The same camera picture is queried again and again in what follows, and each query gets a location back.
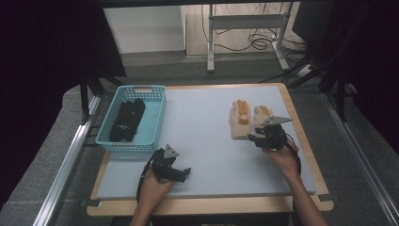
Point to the person's right hand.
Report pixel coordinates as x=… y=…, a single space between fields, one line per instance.
x=284 y=158

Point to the white cabinet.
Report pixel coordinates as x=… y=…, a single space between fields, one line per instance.
x=144 y=29

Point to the black tripod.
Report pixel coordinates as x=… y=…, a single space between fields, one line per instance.
x=91 y=84
x=332 y=75

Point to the dark curtain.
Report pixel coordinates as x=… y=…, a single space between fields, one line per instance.
x=40 y=62
x=370 y=56

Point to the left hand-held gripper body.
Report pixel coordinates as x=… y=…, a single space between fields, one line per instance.
x=163 y=166

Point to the aluminium rail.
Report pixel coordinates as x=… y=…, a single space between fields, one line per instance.
x=363 y=163
x=62 y=175

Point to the turquoise plastic basket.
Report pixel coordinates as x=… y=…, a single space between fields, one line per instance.
x=152 y=119

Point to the grey tape piece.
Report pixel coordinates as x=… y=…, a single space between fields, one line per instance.
x=327 y=197
x=91 y=202

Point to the white metal stand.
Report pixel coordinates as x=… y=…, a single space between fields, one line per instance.
x=247 y=22

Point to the pale grey foam mat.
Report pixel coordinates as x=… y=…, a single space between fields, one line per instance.
x=213 y=150

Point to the black glove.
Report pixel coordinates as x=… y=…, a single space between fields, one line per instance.
x=139 y=108
x=123 y=127

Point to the white power strip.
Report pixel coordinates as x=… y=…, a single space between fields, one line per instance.
x=303 y=71

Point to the beige glove with orange fingers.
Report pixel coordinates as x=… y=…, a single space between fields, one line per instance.
x=259 y=114
x=241 y=130

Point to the person's left hand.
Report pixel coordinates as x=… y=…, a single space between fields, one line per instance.
x=153 y=190

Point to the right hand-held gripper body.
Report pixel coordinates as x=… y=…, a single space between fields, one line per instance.
x=273 y=136

